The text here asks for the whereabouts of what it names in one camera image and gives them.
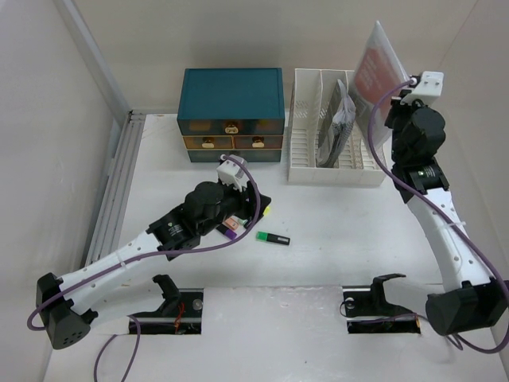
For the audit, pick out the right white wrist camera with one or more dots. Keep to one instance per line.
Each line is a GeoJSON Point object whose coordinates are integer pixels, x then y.
{"type": "Point", "coordinates": [429, 88]}

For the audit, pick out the purple black highlighter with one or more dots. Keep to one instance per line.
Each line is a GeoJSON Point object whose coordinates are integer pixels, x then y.
{"type": "Point", "coordinates": [226, 231]}

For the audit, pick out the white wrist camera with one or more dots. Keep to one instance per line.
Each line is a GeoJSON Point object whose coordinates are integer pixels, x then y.
{"type": "Point", "coordinates": [229, 173]}
{"type": "Point", "coordinates": [429, 88]}

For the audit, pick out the white four-slot file rack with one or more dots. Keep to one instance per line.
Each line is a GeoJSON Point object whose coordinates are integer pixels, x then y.
{"type": "Point", "coordinates": [312, 90]}

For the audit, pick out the clear zip pouch red card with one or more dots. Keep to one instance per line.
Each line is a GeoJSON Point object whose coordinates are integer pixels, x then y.
{"type": "Point", "coordinates": [379, 70]}

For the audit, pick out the grey spiral setup guide booklet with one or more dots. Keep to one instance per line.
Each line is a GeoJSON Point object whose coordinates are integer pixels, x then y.
{"type": "Point", "coordinates": [336, 126]}

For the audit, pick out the aluminium rail frame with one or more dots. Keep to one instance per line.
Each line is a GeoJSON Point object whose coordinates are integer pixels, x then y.
{"type": "Point", "coordinates": [107, 220]}

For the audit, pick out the green black highlighter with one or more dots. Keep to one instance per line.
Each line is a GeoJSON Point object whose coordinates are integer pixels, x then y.
{"type": "Point", "coordinates": [272, 238]}

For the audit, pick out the middle right orange drawer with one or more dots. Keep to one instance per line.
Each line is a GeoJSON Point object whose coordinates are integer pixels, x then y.
{"type": "Point", "coordinates": [258, 142]}

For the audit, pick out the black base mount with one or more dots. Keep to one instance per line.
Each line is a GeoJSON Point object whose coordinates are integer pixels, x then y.
{"type": "Point", "coordinates": [368, 312]}
{"type": "Point", "coordinates": [179, 314]}

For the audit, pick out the yellow drawer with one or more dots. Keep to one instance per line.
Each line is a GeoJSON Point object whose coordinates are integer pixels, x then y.
{"type": "Point", "coordinates": [208, 142]}

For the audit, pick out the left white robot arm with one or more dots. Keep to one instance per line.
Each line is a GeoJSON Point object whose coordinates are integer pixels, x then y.
{"type": "Point", "coordinates": [131, 279]}

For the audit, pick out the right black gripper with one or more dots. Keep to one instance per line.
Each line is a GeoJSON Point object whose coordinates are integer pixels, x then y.
{"type": "Point", "coordinates": [397, 107]}

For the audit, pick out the teal desktop drawer cabinet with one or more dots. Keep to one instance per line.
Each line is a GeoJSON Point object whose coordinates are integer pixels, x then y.
{"type": "Point", "coordinates": [232, 93]}

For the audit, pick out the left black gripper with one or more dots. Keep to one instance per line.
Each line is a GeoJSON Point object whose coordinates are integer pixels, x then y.
{"type": "Point", "coordinates": [246, 200]}

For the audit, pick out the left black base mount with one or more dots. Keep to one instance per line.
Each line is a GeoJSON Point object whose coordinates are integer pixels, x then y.
{"type": "Point", "coordinates": [179, 314]}

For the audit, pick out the teal drawer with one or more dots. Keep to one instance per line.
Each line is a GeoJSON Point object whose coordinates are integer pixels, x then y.
{"type": "Point", "coordinates": [231, 126]}
{"type": "Point", "coordinates": [249, 155]}

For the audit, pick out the orange highlighter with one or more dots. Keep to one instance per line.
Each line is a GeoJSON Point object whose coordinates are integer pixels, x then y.
{"type": "Point", "coordinates": [231, 223]}

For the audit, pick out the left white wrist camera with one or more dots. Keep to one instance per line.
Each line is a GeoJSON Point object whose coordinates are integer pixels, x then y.
{"type": "Point", "coordinates": [229, 173]}

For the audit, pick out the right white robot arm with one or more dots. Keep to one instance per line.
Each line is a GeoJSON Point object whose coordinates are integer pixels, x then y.
{"type": "Point", "coordinates": [472, 294]}

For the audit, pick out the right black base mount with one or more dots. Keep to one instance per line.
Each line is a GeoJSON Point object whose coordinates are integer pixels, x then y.
{"type": "Point", "coordinates": [368, 312]}

